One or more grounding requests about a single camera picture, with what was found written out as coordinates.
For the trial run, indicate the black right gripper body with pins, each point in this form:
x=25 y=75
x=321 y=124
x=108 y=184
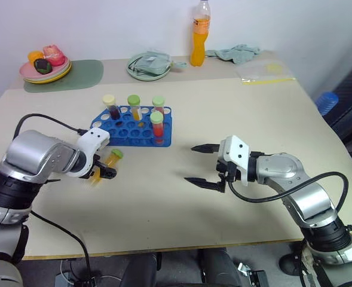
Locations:
x=231 y=173

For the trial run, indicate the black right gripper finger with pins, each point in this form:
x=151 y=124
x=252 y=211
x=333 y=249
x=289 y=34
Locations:
x=202 y=183
x=207 y=148

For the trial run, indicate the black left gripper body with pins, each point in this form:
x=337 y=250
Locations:
x=97 y=161

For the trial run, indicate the green-capped yellow liquid test tube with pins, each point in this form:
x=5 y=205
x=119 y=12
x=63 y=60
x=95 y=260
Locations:
x=113 y=158

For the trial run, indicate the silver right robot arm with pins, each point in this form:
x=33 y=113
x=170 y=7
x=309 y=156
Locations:
x=283 y=167

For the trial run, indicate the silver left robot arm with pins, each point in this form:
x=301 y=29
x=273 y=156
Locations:
x=29 y=149

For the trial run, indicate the blue test tube rack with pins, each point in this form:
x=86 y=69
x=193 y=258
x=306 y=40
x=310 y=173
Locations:
x=140 y=136

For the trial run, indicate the green-capped red liquid test tube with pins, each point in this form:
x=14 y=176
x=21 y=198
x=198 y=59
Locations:
x=157 y=127
x=158 y=103

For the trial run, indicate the yellow-capped dark liquid test tube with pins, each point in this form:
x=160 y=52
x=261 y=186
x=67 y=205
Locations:
x=113 y=109

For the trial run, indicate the green-capped orange liquid test tube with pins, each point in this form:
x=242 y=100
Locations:
x=134 y=107

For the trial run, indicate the dark rounded shape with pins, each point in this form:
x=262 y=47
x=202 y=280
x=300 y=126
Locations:
x=140 y=270
x=219 y=266

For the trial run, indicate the green placemat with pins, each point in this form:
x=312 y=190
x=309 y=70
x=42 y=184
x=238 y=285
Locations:
x=83 y=74

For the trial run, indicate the pale green round plate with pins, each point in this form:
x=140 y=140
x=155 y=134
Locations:
x=147 y=77

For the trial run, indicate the clear yellow-zip plastic bag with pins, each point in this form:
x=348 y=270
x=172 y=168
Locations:
x=262 y=73

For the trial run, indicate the yellow plate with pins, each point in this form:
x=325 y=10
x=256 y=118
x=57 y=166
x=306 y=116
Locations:
x=65 y=71

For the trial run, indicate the light green plate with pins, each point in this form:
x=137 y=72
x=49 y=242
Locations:
x=41 y=82

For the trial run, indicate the pale green cloth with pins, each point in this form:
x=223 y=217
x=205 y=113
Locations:
x=238 y=53

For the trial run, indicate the orange drink plastic bottle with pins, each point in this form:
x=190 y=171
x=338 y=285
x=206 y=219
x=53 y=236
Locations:
x=199 y=45

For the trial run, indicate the black round floor base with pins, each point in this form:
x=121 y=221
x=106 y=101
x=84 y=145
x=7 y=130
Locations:
x=289 y=264

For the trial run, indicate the dark toy sushi roll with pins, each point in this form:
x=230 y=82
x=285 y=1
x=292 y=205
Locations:
x=42 y=65

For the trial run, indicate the pink plate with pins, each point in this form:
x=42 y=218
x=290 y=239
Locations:
x=29 y=70

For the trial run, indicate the blue ribbed bottle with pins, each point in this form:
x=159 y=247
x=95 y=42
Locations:
x=326 y=103

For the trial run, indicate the orange toy food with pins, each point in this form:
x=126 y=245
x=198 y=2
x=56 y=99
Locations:
x=34 y=56

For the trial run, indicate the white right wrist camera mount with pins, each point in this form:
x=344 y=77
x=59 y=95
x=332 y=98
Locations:
x=235 y=152

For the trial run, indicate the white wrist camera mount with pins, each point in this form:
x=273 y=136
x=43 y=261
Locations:
x=93 y=139
x=235 y=152

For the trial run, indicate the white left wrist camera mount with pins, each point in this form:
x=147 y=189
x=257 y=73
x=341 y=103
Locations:
x=93 y=139

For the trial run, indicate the black metal bracket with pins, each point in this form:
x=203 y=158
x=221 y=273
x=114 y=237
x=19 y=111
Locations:
x=253 y=276

